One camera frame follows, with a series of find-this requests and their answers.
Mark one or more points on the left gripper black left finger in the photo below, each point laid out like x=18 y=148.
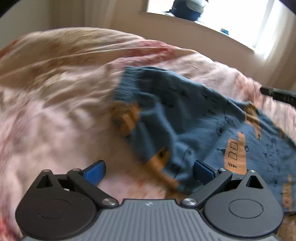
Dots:
x=86 y=181

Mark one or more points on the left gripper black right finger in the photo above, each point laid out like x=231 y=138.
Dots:
x=213 y=182

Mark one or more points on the blue orange patterned pants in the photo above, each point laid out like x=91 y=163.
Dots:
x=172 y=122

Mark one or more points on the small blue box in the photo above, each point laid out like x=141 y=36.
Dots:
x=224 y=31

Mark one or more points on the pink floral bed sheet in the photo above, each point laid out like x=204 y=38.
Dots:
x=56 y=89

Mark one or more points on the dark blue backpack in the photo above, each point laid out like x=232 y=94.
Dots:
x=188 y=9

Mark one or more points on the white window frame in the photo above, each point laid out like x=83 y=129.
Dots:
x=255 y=24

